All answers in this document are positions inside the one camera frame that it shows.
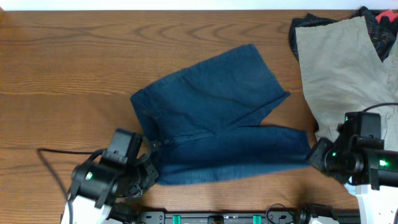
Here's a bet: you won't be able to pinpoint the dark blue denim shorts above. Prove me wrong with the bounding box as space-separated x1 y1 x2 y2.
131 44 310 185

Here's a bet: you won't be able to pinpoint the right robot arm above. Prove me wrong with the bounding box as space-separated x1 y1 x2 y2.
307 121 397 223

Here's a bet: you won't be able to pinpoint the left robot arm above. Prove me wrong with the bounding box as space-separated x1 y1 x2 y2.
60 139 159 223

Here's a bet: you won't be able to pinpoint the white light blue cloth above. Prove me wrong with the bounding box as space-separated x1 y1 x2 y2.
344 183 356 197

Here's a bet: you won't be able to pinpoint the beige khaki shorts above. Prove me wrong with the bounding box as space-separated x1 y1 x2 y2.
296 17 397 151

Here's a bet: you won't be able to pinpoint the dark plaid garment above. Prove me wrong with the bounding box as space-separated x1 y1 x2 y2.
289 6 397 62

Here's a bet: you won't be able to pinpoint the red cloth piece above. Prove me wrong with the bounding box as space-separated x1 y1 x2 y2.
376 9 398 23

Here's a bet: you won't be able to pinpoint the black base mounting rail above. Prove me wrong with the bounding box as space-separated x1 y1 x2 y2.
137 203 361 224

